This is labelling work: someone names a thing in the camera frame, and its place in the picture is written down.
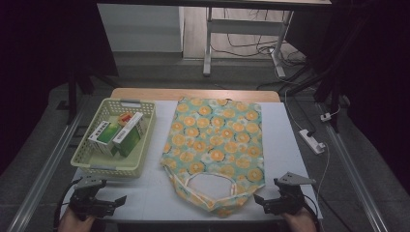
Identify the pale green plastic basket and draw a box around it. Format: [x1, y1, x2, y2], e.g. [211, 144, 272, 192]
[70, 98, 158, 179]

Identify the green white medicine box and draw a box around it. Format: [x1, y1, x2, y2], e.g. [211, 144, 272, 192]
[111, 111, 147, 159]
[87, 120, 123, 158]

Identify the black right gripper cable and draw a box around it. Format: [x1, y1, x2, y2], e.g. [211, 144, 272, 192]
[302, 192, 321, 225]

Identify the person's left hand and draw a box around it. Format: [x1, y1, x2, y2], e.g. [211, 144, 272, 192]
[57, 208, 97, 232]

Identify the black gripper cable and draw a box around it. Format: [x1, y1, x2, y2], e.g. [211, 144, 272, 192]
[52, 178, 82, 230]
[302, 192, 321, 225]

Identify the white power strip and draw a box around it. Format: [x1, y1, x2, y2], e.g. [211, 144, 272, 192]
[298, 129, 327, 156]

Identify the white desk frame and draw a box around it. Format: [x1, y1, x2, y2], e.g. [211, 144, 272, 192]
[96, 0, 333, 78]

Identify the thick black floor cable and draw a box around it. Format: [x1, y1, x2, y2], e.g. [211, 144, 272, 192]
[255, 62, 318, 137]

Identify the white cabinet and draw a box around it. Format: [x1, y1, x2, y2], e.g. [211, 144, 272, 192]
[97, 3, 186, 53]

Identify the white table mat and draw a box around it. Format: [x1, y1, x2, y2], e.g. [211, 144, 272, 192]
[61, 100, 324, 224]

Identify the dark curtain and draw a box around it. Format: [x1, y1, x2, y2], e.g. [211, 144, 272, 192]
[0, 0, 119, 177]
[286, 0, 410, 194]

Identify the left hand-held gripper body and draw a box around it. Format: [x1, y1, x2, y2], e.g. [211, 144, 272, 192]
[69, 176, 116, 221]

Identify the aluminium rail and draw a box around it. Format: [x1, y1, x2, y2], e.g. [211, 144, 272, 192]
[6, 96, 91, 232]
[317, 102, 391, 232]

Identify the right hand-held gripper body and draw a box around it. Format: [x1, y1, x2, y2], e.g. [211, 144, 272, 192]
[263, 171, 317, 217]

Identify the white cable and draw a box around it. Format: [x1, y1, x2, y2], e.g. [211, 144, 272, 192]
[315, 143, 332, 207]

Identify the black stand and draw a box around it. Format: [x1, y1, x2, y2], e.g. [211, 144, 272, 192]
[286, 57, 348, 133]
[65, 64, 120, 126]

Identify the person's right hand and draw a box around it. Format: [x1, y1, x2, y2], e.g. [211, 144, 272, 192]
[281, 208, 317, 232]

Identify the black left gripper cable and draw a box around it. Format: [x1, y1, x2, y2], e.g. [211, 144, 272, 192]
[52, 178, 82, 230]

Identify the thin black floor cable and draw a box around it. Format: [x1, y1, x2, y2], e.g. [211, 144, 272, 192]
[211, 9, 308, 66]

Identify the orange print fabric bag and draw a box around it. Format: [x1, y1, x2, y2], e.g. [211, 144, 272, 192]
[160, 96, 266, 219]

